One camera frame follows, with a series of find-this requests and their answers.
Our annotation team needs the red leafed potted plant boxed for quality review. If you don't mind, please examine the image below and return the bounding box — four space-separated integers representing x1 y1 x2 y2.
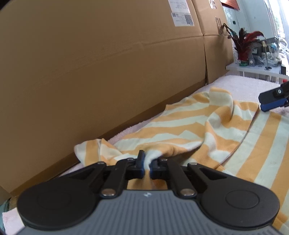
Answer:
222 23 264 66

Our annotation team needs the right cardboard box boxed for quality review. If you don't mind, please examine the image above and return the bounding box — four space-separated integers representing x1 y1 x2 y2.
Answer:
193 0 234 84

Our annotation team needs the orange white striped sweater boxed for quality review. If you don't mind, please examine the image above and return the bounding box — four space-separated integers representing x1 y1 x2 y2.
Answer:
74 87 288 234

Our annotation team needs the large centre cardboard box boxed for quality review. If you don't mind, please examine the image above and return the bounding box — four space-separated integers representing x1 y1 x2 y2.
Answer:
1 1 206 192

